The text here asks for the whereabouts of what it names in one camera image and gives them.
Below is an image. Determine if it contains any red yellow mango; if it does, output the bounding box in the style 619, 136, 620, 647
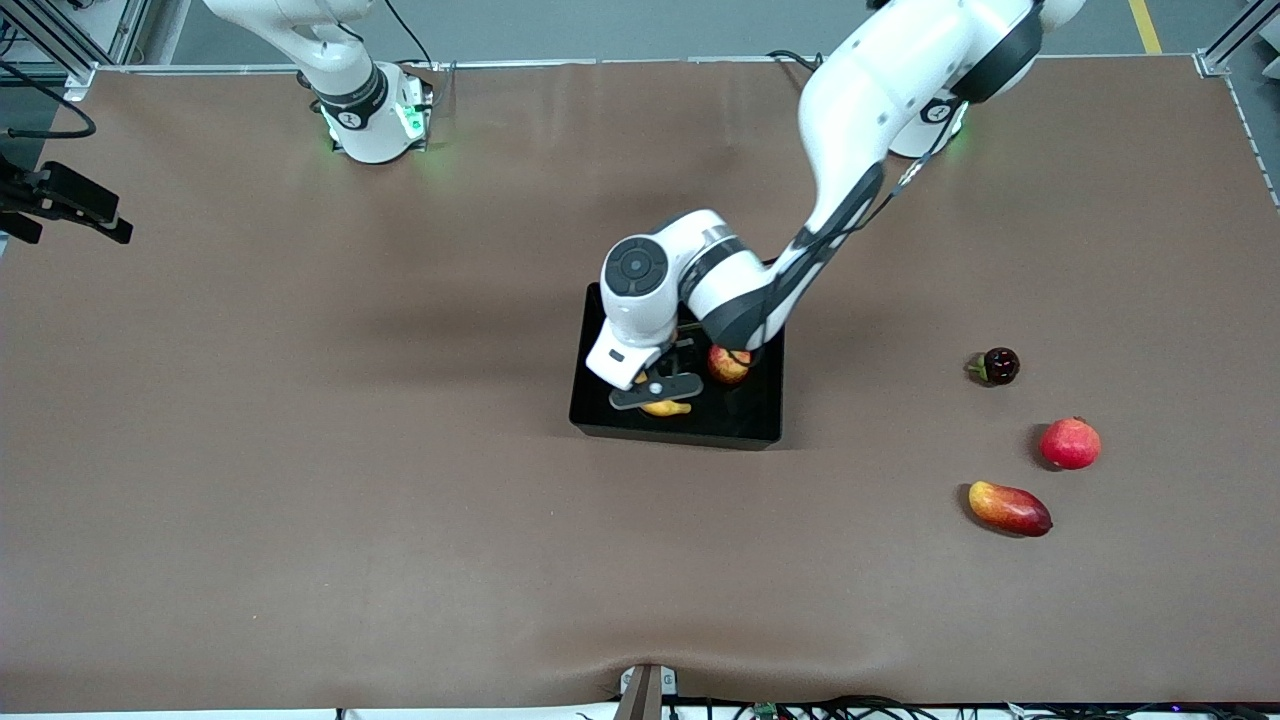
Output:
968, 481, 1054, 538

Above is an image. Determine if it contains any red pomegranate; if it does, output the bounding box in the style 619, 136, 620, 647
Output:
1039, 416, 1103, 471

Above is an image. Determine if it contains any aluminium frame post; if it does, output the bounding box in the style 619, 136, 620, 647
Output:
1197, 0, 1280, 79
0, 0, 153, 101

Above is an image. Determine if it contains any metal table edge bracket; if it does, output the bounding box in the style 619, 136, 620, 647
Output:
617, 663, 679, 720

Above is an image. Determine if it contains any brown table mat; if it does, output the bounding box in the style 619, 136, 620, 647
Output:
0, 58, 1280, 713

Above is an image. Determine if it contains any yellow banana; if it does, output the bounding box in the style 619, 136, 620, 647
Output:
636, 372, 694, 418

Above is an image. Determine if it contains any red yellow apple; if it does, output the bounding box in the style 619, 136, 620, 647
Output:
707, 343, 753, 387

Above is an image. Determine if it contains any black plastic box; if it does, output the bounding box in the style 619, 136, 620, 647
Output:
568, 282, 785, 452

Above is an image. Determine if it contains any black right arm base cable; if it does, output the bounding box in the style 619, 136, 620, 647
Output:
384, 0, 446, 73

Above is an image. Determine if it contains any dark purple mangosteen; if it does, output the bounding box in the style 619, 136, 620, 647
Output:
965, 347, 1021, 387

